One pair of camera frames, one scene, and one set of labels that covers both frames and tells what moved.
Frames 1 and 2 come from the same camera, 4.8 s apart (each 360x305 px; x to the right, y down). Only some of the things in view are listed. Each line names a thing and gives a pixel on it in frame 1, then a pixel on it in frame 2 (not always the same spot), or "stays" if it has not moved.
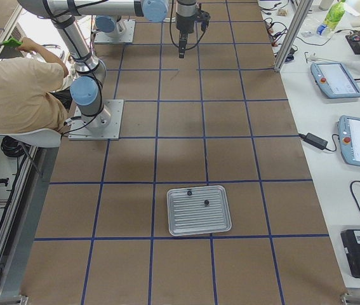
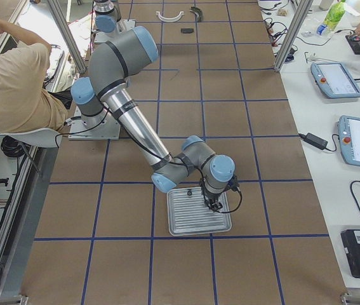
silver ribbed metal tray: [197, 210] stays
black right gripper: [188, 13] → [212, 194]
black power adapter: [313, 140] stays
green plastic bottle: [334, 14] stays
